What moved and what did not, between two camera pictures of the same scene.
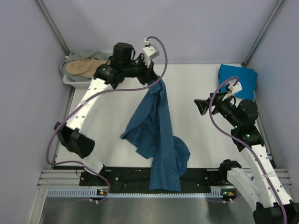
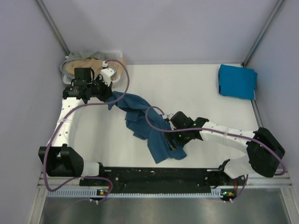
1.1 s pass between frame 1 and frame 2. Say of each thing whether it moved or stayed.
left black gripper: moved
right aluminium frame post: stayed
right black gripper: moved
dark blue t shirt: moved
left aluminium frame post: stayed
